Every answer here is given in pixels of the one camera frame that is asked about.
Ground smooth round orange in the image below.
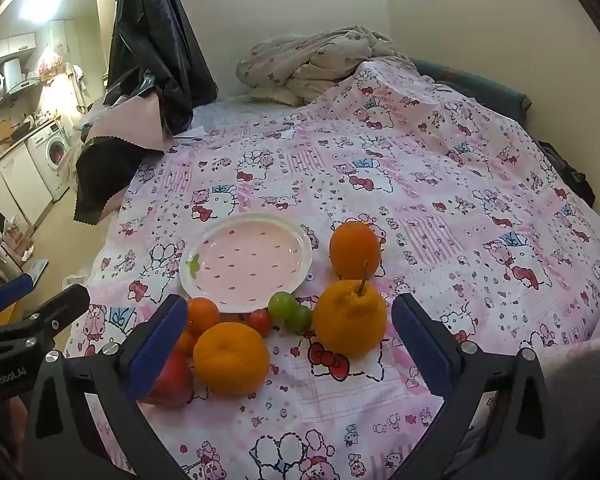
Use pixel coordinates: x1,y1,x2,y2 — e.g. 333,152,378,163
329,221,382,281

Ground white washing machine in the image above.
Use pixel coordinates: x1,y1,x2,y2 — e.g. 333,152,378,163
27,120,73,201

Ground crumpled beige quilt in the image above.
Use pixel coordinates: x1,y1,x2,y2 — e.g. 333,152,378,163
236,30,421,107

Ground white plate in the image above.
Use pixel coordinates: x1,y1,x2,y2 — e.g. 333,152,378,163
180,212,313,313

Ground black cloth with zigzag edge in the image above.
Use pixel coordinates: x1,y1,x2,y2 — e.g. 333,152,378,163
72,135,153,225

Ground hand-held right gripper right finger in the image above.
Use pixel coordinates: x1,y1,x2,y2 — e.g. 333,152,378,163
391,292,551,480

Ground large mandarin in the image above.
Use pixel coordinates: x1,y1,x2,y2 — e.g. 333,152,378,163
193,322,271,395

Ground white floor cabinet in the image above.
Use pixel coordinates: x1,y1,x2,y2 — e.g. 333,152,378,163
0,147,53,226

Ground teal bed frame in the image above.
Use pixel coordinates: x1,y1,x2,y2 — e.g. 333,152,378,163
410,57,533,116

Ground small mandarin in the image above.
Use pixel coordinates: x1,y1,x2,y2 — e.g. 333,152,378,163
186,297,221,339
175,331,198,358

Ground white wall cabinets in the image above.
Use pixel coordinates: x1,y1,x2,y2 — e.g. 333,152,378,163
0,32,38,66

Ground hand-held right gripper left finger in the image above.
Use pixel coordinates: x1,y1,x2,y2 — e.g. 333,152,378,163
27,294,191,480

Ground black plastic sheet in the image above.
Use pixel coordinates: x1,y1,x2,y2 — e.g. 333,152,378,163
102,0,216,136

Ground white water heater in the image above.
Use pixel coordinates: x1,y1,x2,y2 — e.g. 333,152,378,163
0,58,23,93

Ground pink cloth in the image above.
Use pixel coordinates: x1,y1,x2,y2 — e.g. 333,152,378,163
82,92,173,153

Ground pink cartoon-print bed sheet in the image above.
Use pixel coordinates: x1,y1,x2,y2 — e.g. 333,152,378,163
62,57,600,480

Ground bumpy orange with stem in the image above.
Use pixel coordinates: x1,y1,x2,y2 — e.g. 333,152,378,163
312,261,387,358

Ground red apple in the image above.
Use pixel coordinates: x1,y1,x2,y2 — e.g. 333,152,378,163
142,350,195,407

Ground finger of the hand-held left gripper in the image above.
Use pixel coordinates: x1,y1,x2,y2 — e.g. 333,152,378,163
0,272,36,327
0,284,91,361

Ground pink floral hanging bag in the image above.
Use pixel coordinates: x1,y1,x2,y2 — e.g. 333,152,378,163
34,46,63,81

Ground red cherry tomato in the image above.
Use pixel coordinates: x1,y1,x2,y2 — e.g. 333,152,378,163
248,308,273,337

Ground dark bag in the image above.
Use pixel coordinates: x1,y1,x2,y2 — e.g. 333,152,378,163
537,141,596,208

